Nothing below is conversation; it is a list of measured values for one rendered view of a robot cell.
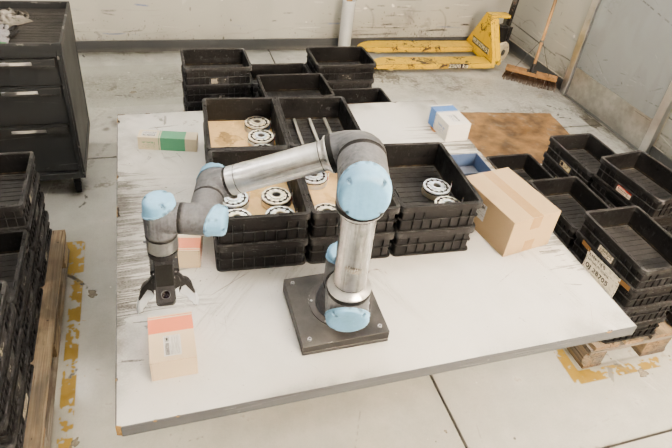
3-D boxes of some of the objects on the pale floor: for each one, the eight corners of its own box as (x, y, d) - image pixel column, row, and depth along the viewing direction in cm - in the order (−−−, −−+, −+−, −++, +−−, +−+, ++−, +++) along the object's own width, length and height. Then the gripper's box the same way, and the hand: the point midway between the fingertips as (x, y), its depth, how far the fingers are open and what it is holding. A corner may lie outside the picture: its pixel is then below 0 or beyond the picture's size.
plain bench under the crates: (565, 444, 227) (637, 326, 186) (142, 553, 181) (115, 429, 140) (410, 203, 348) (433, 99, 307) (133, 232, 302) (116, 114, 261)
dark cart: (89, 196, 322) (60, 43, 269) (0, 204, 309) (-49, 44, 256) (93, 141, 367) (69, 1, 314) (15, 146, 354) (-24, 0, 301)
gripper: (201, 230, 146) (204, 286, 157) (119, 239, 140) (128, 296, 152) (205, 253, 139) (208, 309, 151) (119, 263, 134) (128, 320, 145)
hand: (168, 311), depth 149 cm, fingers open, 14 cm apart
